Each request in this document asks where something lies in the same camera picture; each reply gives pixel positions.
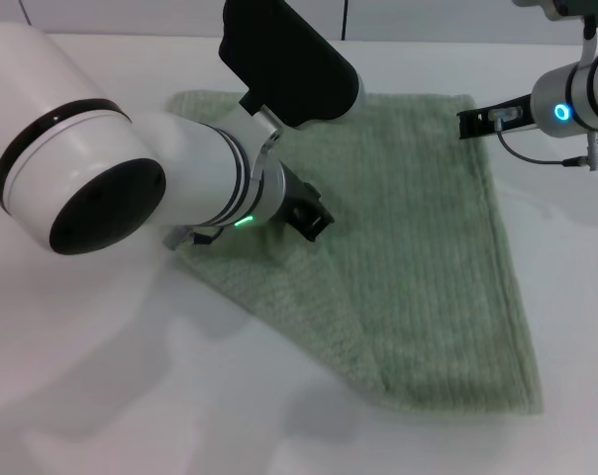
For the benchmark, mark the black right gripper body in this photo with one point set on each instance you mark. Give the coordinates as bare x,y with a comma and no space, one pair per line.
524,126

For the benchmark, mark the black left wrist camera housing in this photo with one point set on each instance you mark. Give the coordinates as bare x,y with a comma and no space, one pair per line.
289,64

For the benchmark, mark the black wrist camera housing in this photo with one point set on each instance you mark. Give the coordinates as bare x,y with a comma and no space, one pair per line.
289,64
566,7

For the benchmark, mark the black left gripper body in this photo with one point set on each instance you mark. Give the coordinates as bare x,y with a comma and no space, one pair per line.
289,193

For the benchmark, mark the silver left camera bracket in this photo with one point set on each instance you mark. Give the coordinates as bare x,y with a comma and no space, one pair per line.
269,123

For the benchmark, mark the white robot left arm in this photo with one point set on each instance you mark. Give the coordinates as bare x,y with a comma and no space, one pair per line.
81,148

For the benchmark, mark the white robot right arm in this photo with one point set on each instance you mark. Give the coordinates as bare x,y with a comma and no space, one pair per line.
596,94

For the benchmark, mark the black right wrist camera housing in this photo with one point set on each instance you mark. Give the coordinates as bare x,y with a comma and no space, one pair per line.
566,7

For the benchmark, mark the silver right camera bracket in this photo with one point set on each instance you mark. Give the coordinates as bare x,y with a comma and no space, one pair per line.
590,49

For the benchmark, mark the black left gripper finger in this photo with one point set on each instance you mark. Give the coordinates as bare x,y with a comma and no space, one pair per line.
315,195
310,235

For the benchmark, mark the silver camera bracket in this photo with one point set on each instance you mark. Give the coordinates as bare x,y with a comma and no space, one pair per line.
269,123
590,49

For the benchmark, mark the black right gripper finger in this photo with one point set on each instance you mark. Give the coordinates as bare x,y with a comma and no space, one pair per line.
472,130
469,118

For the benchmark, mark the pale green ribbed towel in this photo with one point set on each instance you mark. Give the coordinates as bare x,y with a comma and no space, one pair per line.
418,247

